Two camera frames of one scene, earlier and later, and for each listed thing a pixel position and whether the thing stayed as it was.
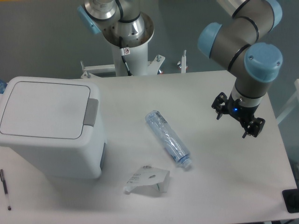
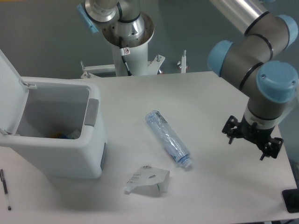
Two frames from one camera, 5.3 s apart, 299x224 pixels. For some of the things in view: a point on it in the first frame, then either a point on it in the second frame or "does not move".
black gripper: [243, 114] to [260, 136]
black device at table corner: [291, 199] does not move
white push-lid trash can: [52, 127] does not move
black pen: [4, 182] does not move
